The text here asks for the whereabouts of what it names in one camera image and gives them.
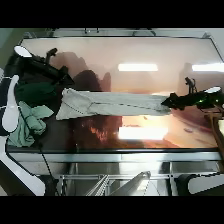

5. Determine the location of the dark green garment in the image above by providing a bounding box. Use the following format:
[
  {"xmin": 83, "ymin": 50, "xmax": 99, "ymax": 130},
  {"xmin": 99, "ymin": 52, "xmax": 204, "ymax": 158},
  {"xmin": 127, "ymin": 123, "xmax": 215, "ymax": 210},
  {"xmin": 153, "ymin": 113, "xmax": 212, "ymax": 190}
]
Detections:
[{"xmin": 14, "ymin": 81, "xmax": 60, "ymax": 108}]

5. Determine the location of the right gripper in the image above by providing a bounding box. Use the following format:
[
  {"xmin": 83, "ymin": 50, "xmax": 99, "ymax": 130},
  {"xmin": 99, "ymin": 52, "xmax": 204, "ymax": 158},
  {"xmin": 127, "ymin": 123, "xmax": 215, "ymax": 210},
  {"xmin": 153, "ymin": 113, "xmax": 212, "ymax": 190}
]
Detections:
[{"xmin": 161, "ymin": 92, "xmax": 188, "ymax": 111}]

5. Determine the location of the pale green garment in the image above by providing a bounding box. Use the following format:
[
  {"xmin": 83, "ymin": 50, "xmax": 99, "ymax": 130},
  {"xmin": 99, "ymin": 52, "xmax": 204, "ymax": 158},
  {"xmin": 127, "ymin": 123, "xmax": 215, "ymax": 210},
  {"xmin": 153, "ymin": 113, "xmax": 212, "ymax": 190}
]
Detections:
[{"xmin": 6, "ymin": 100, "xmax": 55, "ymax": 148}]

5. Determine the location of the light grey garment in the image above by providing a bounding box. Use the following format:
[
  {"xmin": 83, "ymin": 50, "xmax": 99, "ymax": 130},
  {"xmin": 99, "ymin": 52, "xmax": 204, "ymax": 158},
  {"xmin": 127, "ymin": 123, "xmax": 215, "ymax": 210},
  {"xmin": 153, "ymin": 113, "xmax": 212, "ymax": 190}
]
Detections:
[{"xmin": 55, "ymin": 87, "xmax": 172, "ymax": 121}]

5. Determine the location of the black cable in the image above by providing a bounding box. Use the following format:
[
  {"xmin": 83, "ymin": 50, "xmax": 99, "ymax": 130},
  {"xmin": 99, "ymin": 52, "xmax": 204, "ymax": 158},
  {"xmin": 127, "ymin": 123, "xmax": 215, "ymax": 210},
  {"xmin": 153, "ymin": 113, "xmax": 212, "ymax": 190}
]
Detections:
[{"xmin": 37, "ymin": 142, "xmax": 62, "ymax": 197}]

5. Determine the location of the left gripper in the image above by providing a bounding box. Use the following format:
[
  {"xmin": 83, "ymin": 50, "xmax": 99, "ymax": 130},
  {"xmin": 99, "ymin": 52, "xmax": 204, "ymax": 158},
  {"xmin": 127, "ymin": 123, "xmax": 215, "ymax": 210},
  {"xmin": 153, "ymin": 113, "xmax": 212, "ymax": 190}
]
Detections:
[{"xmin": 53, "ymin": 65, "xmax": 76, "ymax": 87}]

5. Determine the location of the silver frame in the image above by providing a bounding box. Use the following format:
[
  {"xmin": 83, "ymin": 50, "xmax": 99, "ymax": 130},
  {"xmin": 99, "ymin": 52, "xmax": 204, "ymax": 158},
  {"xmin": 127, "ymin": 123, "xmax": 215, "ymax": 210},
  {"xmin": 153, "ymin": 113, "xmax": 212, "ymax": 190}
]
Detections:
[{"xmin": 5, "ymin": 151, "xmax": 224, "ymax": 197}]

